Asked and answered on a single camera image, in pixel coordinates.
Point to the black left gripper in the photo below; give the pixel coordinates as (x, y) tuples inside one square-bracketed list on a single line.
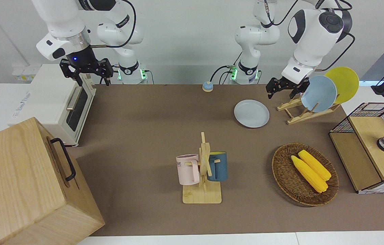
[(282, 83)]

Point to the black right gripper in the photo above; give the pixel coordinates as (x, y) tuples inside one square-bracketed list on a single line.
[(83, 64)]

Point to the gray plate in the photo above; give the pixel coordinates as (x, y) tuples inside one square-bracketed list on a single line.
[(251, 114)]

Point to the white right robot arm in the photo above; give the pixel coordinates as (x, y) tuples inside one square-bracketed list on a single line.
[(59, 20)]

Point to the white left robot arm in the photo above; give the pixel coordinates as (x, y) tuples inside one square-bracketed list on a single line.
[(311, 37)]

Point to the wooden plate rack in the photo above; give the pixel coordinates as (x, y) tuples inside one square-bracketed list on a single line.
[(300, 117)]

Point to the light blue plate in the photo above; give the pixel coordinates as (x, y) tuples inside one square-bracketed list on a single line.
[(319, 93)]

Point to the yellow plate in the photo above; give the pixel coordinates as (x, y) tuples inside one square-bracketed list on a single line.
[(346, 81)]

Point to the white toaster oven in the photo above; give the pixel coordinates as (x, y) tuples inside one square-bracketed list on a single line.
[(49, 98)]

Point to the brown table mat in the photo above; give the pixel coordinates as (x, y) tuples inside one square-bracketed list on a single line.
[(144, 136)]

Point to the blue call bell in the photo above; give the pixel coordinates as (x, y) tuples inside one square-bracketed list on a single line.
[(207, 86)]

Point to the yellow corn cob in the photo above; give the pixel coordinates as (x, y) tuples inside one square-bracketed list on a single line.
[(309, 175), (316, 165)]

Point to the brown wicker basket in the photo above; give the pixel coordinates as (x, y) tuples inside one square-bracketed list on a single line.
[(287, 177)]

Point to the dark blue mug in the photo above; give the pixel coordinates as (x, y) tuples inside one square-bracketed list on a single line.
[(219, 168)]

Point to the pink mug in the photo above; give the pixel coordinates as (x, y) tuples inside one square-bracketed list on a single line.
[(186, 172)]

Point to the wooden mug tree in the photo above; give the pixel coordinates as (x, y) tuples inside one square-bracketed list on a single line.
[(202, 195)]

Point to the white wall power outlet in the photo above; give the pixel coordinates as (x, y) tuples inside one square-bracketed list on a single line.
[(25, 75)]

